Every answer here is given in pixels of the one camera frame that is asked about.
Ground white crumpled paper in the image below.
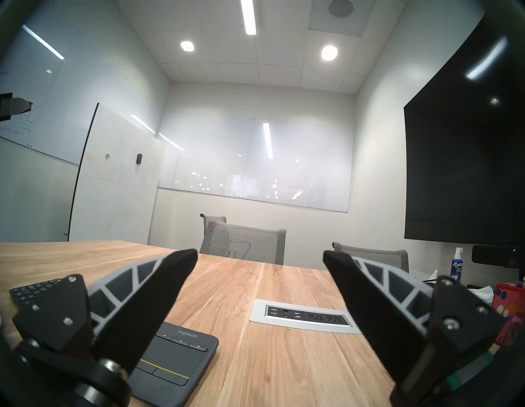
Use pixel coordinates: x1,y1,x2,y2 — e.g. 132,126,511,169
468,284,497,305

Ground round ceiling speaker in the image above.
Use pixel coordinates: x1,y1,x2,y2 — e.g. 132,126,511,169
328,0,354,18

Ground large black wall screen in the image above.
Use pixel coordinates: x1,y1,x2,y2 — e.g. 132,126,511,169
403,16,525,247

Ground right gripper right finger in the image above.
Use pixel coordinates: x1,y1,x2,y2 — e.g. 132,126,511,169
323,249,506,395

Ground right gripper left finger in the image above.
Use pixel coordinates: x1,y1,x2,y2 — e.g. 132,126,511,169
10,248,199,376

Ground black video sound bar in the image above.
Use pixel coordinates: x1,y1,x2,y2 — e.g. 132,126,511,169
472,245,525,269

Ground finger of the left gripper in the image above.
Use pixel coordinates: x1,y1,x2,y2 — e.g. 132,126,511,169
0,93,33,122

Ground grey mesh office chair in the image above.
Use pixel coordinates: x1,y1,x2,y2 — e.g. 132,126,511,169
332,241,409,273

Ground grey mesh chair wide back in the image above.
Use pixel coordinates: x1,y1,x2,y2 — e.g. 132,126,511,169
200,220,287,265

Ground glass wall whiteboard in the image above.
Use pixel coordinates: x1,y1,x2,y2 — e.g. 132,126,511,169
158,115,354,213

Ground freestanding whiteboard on stand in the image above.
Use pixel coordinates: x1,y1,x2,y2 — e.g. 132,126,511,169
68,103,166,245

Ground whiteboard cleaner spray bottle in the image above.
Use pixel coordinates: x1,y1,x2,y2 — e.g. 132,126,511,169
450,247,464,284

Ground linear ceiling light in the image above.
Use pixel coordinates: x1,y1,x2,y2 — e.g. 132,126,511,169
241,0,257,35

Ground silver table power outlet box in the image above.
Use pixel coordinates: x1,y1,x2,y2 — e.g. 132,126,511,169
249,299,362,335

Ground wall whiteboard with writing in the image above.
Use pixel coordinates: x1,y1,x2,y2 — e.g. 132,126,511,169
0,23,171,167

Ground dark grey wireless keyboard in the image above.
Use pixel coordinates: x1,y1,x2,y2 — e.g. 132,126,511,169
9,278,220,406

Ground red floral tissue box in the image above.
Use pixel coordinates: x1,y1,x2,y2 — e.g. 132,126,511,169
490,281,525,346

